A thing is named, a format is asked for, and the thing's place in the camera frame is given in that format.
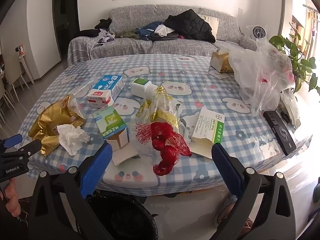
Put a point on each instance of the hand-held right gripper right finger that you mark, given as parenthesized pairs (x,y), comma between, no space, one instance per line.
(227,170)

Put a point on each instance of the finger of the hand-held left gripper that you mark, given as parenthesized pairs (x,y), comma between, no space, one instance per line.
(31,148)
(11,141)

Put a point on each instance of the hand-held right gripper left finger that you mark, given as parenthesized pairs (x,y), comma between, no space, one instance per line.
(96,170)

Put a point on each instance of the trash bin black liner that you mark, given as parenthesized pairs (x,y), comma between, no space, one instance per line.
(125,215)

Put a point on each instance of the person's left hand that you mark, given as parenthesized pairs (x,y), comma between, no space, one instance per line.
(11,200)

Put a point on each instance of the gold snack bag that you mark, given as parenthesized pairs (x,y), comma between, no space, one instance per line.
(50,122)

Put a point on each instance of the crumpled white tissue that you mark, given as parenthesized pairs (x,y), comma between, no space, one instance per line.
(72,137)

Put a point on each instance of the row of dining chairs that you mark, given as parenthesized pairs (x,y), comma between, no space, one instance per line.
(5,100)

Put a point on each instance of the white green medicine box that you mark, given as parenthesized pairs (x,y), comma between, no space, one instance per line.
(207,130)

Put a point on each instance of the open green medicine box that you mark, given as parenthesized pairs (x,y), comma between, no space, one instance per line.
(110,122)

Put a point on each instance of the black phone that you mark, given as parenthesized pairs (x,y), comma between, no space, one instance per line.
(280,132)

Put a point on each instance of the red mesh net bag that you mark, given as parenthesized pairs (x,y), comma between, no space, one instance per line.
(165,145)

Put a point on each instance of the white chair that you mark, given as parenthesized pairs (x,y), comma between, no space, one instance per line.
(17,70)

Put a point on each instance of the blue white milk carton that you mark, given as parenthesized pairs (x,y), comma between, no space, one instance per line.
(107,88)

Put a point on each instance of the clear bag yellow print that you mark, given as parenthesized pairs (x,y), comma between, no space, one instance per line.
(162,110)

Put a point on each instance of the small clear plastic bag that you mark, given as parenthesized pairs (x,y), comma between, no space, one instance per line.
(290,105)

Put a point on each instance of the large clear plastic bag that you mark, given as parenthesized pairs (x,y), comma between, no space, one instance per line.
(260,75)

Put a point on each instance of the gold tissue box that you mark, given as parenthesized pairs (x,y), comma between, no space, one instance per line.
(220,61)

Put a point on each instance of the blue checked bear tablecloth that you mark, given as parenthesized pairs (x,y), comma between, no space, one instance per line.
(155,67)

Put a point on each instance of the black garment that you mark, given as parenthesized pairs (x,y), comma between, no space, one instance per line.
(87,33)
(103,23)

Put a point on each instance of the green potted plant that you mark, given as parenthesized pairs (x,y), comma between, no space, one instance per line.
(300,60)

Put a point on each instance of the grey covered sofa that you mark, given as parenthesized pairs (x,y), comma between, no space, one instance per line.
(175,47)

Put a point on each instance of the small patterned clothes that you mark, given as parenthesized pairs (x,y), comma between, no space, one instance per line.
(107,36)

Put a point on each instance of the olive green garment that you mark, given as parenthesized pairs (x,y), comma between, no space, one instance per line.
(128,33)

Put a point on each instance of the small white desk fan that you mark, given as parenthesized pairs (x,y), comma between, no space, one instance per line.
(258,32)

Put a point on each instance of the cream cushion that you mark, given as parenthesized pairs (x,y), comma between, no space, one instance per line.
(214,25)

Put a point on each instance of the dark grey garment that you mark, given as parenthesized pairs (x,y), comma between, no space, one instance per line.
(165,37)

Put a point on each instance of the black quilted jacket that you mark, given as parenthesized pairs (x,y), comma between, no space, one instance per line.
(192,26)

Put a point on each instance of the blue garment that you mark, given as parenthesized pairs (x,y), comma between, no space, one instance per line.
(147,28)

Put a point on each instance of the white garment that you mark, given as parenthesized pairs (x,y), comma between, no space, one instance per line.
(163,30)

